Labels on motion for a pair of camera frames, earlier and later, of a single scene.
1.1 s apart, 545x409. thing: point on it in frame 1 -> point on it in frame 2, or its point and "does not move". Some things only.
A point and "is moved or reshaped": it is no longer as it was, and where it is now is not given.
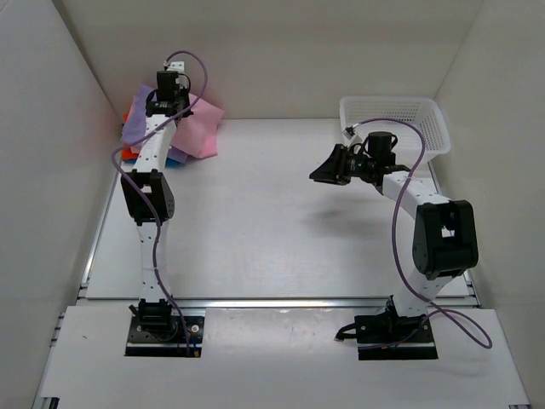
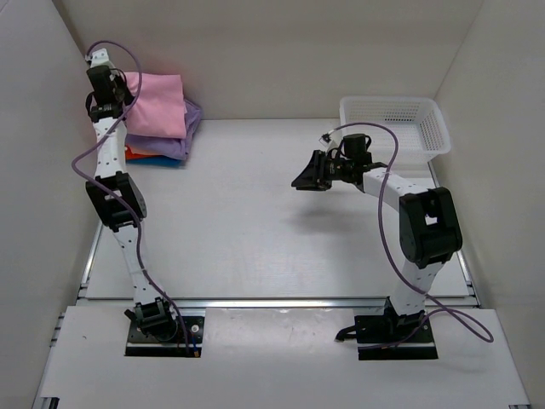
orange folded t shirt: [127, 152] does not move
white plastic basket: [418, 124] does not move
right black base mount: [389, 336] does not move
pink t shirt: [196, 134] is moved or reshaped
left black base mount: [155, 331] does not move
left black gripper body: [184, 95] -> [123, 89]
